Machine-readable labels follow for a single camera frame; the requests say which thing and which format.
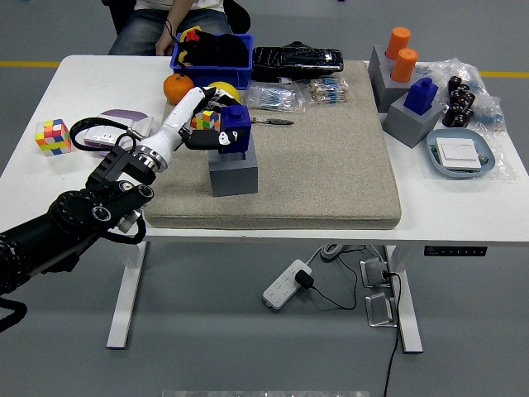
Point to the black slim hand tool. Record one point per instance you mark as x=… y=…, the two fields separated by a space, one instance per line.
x=274 y=121

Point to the bag of blue resistors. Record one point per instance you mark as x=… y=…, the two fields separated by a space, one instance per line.
x=273 y=99

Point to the metal bracket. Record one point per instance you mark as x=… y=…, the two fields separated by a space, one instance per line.
x=378 y=310
x=374 y=273

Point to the orange fruit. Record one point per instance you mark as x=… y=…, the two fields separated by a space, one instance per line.
x=175 y=91

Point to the person's right forearm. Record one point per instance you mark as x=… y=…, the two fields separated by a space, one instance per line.
x=177 y=16

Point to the flat clear plastic bag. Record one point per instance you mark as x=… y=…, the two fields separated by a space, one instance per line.
x=504 y=169

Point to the white power strip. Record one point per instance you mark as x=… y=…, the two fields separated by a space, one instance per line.
x=281 y=287

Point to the person's right hand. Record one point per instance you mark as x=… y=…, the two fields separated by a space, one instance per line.
x=165 y=44

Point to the blue seal with square knob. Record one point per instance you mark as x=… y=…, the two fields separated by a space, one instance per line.
x=419 y=99

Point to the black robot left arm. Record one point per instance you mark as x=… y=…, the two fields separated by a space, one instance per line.
x=82 y=207

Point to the person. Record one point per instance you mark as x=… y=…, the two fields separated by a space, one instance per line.
x=140 y=29

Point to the beige fabric mat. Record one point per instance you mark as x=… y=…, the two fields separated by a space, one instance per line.
x=310 y=173

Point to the bag of brown resistors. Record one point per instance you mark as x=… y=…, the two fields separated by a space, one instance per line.
x=330 y=91

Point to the light blue plate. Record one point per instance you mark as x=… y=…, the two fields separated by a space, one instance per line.
x=454 y=174

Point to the grey cube seal holder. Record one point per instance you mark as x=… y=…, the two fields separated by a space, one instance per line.
x=233 y=178
x=407 y=126

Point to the black table control panel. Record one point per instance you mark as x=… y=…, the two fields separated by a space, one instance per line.
x=454 y=251

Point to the white table leg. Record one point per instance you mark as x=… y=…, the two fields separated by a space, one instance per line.
x=411 y=322
x=124 y=297

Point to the black capacitor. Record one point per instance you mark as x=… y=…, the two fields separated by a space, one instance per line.
x=455 y=82
x=463 y=90
x=454 y=112
x=467 y=116
x=469 y=100
x=456 y=98

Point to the black wrapped keyboard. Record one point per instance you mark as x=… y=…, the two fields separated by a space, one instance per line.
x=297 y=62

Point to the white wall switch panel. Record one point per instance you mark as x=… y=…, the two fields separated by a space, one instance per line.
x=458 y=154

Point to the purple plate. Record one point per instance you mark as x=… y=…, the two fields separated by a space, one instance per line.
x=120 y=113

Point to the yellow lemon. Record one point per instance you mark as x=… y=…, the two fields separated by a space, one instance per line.
x=227 y=89

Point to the orange cylinder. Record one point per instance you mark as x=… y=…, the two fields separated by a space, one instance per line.
x=398 y=41
x=405 y=66

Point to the white wall socket panel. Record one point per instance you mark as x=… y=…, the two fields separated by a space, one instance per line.
x=101 y=134

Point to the pastel colourful puzzle cube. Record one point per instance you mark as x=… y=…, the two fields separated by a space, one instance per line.
x=53 y=138

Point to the green circuit board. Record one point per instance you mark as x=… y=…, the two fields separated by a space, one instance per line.
x=433 y=149

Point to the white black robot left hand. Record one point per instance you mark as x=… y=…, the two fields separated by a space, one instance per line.
x=175 y=120

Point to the bright colourful puzzle cube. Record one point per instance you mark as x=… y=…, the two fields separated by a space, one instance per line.
x=208 y=120

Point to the blue plastic bin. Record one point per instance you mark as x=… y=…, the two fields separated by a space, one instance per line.
x=223 y=76

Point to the yellow red tool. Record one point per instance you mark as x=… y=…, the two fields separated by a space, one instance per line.
x=191 y=35

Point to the clear bag with blue parts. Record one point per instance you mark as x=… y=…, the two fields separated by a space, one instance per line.
x=487 y=103

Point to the tall grey double holder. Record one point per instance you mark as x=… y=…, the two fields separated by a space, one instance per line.
x=382 y=82

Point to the blue seal with round knob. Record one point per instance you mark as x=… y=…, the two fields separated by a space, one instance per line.
x=239 y=120

